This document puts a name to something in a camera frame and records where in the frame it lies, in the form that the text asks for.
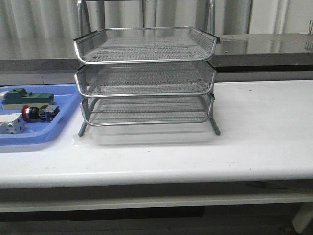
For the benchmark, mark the red emergency push button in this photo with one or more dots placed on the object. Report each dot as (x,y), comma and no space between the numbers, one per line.
(45,113)

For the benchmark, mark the white circuit breaker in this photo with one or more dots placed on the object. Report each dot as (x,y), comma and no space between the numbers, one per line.
(11,123)

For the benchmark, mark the blue plastic tray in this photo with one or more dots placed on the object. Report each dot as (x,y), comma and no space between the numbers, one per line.
(66,96)

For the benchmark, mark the grey stone counter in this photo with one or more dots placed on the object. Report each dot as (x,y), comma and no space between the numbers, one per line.
(234,53)

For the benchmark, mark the green and beige switch module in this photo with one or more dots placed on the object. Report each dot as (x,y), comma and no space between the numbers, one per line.
(17,97)

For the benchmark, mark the white table leg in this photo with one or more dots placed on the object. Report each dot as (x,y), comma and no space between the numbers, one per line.
(303,217)

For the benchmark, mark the silver metal rack frame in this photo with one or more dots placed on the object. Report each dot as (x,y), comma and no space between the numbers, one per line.
(211,119)

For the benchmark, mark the silver mesh tray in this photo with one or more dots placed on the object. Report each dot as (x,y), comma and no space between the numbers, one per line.
(146,110)
(145,79)
(145,45)

